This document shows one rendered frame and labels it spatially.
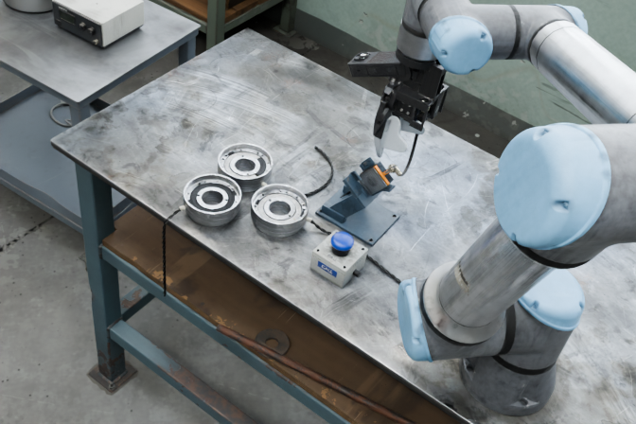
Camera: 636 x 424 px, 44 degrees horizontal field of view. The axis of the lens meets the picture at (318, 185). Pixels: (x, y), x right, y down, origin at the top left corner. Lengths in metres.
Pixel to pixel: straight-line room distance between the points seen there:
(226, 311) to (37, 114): 1.24
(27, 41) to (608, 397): 1.56
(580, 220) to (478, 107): 2.40
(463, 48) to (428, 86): 0.19
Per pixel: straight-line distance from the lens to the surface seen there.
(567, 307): 1.16
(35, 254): 2.52
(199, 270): 1.71
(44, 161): 2.49
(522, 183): 0.78
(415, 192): 1.58
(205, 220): 1.43
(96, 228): 1.75
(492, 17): 1.11
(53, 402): 2.20
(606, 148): 0.76
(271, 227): 1.42
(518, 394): 1.27
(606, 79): 0.98
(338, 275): 1.36
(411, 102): 1.26
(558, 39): 1.08
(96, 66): 2.04
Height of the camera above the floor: 1.85
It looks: 42 degrees down
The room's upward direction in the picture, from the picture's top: 9 degrees clockwise
